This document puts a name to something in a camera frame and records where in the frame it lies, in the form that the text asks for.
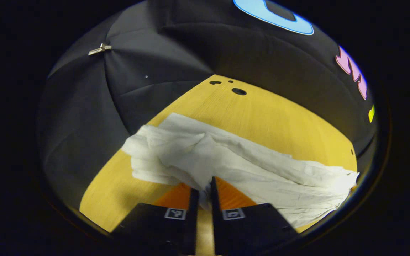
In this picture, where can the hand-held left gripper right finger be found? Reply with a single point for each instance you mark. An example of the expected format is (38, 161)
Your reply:
(247, 231)

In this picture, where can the black backdrop cloth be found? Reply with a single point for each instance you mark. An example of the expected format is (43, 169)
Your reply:
(148, 71)

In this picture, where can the white jeans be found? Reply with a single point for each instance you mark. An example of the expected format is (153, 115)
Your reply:
(247, 167)

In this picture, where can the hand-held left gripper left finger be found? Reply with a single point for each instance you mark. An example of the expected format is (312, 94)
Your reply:
(176, 231)

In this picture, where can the small white backdrop clip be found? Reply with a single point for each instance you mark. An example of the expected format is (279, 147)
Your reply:
(100, 49)

